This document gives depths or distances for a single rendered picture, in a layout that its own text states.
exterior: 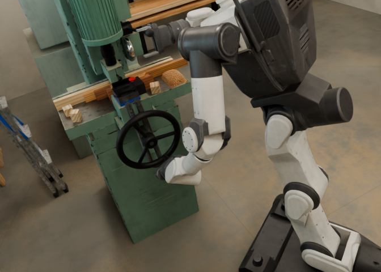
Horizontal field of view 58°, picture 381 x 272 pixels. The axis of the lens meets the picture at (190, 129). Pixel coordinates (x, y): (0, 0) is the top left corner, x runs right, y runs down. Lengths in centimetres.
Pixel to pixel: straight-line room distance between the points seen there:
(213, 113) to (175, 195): 110
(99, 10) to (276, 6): 74
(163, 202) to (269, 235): 60
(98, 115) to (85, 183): 114
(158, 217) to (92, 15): 118
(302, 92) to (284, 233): 91
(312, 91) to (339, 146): 149
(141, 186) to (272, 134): 86
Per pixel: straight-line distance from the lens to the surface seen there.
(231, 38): 94
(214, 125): 98
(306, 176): 137
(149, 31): 139
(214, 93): 96
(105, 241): 224
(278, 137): 124
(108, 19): 150
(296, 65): 106
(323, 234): 164
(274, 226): 188
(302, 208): 143
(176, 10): 370
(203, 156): 105
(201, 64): 95
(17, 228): 259
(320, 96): 116
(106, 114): 155
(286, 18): 100
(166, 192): 197
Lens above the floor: 172
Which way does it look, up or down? 38 degrees down
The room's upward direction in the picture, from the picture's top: 10 degrees counter-clockwise
